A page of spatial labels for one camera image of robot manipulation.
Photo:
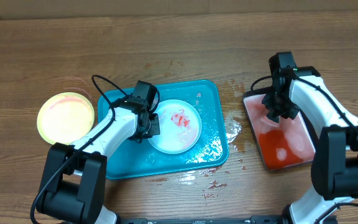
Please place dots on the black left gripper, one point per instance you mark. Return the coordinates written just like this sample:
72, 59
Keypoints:
155, 130

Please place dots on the black tray with red water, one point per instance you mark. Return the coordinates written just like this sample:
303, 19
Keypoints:
283, 144

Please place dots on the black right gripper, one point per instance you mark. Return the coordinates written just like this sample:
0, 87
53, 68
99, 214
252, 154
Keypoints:
269, 102

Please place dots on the teal plastic tray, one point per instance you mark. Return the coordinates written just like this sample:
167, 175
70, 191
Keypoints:
133, 159

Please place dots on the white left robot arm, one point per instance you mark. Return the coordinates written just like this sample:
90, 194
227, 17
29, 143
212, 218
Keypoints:
74, 176

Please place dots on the yellow plate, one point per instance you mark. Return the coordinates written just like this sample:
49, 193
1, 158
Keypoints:
65, 118

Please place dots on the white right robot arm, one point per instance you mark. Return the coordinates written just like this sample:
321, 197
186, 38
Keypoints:
334, 169

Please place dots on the light blue plate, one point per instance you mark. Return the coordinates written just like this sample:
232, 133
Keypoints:
180, 127

